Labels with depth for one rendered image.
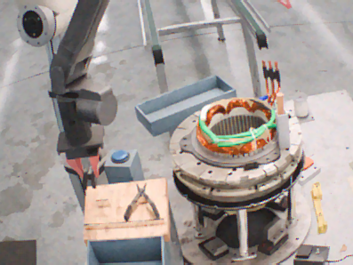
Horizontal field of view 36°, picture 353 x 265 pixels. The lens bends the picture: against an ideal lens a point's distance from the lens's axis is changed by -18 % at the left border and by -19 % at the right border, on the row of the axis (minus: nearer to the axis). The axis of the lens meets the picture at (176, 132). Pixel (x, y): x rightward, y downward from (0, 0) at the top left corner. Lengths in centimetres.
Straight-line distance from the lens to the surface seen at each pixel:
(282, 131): 136
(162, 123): 162
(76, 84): 114
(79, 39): 108
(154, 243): 128
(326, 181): 178
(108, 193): 140
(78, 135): 118
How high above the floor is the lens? 191
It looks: 33 degrees down
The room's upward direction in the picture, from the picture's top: 11 degrees counter-clockwise
